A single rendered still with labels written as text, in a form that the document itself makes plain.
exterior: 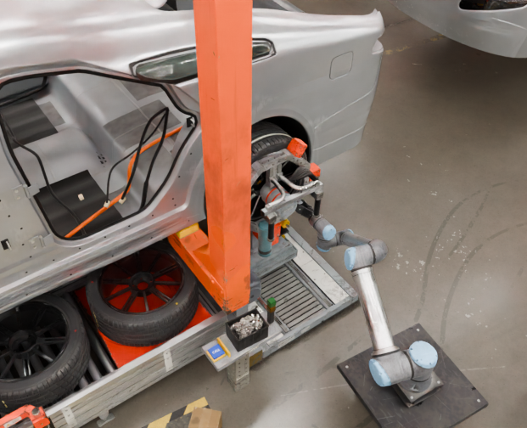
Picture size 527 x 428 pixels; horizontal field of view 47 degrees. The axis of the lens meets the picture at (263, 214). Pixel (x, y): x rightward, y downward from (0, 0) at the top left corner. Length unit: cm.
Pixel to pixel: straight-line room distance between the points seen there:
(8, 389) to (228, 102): 191
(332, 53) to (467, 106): 282
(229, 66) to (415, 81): 416
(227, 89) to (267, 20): 96
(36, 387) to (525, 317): 310
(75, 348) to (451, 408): 207
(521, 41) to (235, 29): 347
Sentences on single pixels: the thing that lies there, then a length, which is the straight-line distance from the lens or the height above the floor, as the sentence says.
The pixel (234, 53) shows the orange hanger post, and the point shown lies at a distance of 236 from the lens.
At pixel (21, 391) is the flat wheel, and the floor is 50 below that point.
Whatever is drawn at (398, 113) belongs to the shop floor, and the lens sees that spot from 588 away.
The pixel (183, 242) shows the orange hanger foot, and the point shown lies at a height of 68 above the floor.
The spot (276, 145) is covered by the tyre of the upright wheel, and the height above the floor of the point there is 115.
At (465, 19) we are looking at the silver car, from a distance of 534.
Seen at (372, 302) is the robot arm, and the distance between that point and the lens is 328.
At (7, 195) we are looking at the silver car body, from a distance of 297.
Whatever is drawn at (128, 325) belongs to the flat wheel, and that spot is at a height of 50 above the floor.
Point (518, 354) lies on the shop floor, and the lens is 432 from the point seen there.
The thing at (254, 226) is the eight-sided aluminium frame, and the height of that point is 66.
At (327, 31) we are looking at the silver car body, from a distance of 352.
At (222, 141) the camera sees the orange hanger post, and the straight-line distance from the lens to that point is 256.
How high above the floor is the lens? 338
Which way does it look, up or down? 46 degrees down
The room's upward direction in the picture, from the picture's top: 2 degrees clockwise
